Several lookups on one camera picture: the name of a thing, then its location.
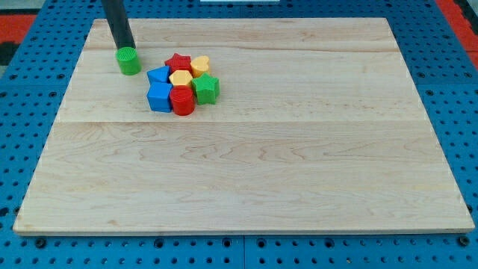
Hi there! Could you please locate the green circle block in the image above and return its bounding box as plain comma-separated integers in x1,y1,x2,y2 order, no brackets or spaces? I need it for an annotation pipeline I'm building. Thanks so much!
115,46,142,75

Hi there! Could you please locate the green star block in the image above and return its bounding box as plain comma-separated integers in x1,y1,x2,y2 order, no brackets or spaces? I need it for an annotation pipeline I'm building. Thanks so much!
192,73,220,105

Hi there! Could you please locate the red circle block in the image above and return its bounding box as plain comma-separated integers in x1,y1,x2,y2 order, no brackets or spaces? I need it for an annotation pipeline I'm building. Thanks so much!
170,85,195,116

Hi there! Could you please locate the yellow heart block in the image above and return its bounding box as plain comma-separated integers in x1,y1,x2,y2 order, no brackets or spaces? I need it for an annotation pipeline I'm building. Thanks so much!
190,55,210,78

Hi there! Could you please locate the red star block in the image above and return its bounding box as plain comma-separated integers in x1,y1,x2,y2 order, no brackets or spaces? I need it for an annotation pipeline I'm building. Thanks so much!
164,53,192,73

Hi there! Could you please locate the light wooden board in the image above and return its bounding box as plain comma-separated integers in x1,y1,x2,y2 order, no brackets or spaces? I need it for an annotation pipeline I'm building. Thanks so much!
13,18,474,236

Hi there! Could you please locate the yellow hexagon block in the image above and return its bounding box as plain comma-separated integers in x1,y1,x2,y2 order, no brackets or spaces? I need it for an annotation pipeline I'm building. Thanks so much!
169,69,193,87

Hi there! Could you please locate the blue cube block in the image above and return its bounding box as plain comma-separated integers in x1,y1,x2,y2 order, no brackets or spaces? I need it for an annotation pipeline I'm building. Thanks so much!
146,82,173,113

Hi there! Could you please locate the blue triangle block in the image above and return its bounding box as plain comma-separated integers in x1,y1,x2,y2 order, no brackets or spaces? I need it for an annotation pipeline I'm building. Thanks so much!
146,66,170,84

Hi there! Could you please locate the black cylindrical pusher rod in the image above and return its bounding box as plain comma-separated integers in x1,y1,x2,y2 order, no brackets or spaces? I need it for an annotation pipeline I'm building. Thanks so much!
101,0,136,49

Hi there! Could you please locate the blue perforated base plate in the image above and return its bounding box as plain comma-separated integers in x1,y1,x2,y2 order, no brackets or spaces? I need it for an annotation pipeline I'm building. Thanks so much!
1,0,477,268

